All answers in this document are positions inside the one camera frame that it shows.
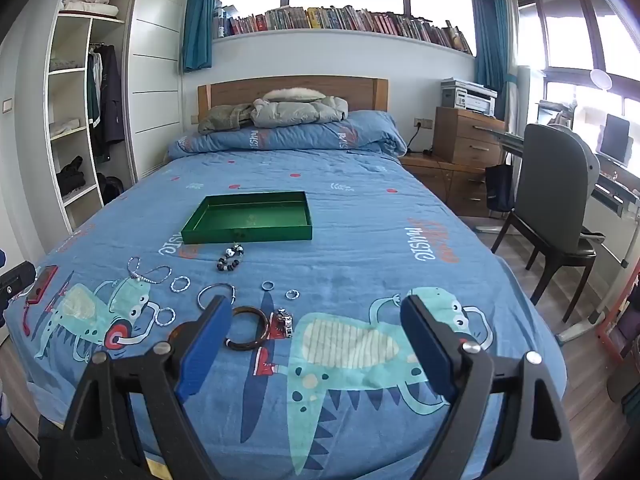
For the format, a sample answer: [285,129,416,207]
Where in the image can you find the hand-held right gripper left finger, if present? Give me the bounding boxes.
[37,295,233,480]

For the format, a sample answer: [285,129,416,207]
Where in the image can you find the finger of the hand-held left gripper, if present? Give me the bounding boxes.
[0,261,37,311]

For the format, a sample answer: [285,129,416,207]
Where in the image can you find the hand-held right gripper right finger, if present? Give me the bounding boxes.
[397,294,581,480]

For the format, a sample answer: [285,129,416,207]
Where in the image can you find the amber bangle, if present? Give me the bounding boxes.
[167,321,201,346]

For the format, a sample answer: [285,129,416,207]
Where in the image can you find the thin double silver bangle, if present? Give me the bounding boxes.
[196,282,237,312]

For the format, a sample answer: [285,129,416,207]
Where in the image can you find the dark brown bangle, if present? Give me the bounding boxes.
[225,306,271,351]

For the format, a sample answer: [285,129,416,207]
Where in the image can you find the green tray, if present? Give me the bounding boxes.
[181,191,313,245]

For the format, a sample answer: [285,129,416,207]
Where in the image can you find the red phone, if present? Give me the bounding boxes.
[24,265,59,306]

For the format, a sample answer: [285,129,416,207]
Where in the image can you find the black folded clothes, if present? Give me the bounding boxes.
[56,156,86,193]

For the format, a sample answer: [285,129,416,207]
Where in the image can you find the black bag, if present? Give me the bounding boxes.
[97,174,125,203]

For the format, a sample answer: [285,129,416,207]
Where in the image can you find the wooden nightstand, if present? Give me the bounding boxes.
[400,152,493,218]

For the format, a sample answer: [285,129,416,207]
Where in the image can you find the dark hanging bag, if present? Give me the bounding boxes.
[485,162,516,213]

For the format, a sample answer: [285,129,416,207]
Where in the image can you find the hanging dark clothes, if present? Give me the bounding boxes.
[87,42,126,163]

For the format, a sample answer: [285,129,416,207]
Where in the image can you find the grey chair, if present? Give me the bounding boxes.
[490,124,601,323]

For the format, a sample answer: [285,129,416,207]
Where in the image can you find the wooden drawer chest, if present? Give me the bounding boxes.
[432,106,507,168]

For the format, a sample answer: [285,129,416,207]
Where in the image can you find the folded blue duvet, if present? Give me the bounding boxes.
[167,110,408,161]

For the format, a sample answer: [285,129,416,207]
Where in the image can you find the olive jacket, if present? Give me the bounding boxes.
[198,104,256,135]

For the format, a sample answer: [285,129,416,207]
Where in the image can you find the white desk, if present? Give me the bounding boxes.
[475,125,640,346]

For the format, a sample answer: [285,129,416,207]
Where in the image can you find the white wardrobe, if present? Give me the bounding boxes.
[47,0,188,231]

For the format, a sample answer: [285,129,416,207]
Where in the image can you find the white printer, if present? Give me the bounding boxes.
[441,78,498,117]

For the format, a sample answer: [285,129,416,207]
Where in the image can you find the grey puffer jacket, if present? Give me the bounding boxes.
[250,87,349,128]

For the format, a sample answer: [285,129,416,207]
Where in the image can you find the wooden headboard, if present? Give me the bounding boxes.
[197,76,389,121]

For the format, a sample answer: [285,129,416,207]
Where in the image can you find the white tower air conditioner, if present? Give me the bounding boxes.
[507,65,546,136]

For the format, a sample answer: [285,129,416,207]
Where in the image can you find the laptop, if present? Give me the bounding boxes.
[600,114,632,166]

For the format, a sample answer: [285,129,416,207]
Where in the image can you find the white cushion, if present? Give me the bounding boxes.
[59,2,120,16]

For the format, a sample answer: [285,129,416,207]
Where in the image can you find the blue curtain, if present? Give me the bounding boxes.
[182,0,220,73]
[471,0,518,95]

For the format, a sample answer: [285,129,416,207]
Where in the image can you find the row of books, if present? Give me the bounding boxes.
[212,5,473,55]

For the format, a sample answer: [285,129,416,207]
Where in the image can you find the side window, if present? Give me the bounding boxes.
[517,0,640,111]

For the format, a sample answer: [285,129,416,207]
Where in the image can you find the black white beaded bracelet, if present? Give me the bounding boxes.
[216,243,246,273]

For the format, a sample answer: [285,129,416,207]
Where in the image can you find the silver chain bracelet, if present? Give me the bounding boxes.
[127,256,173,286]

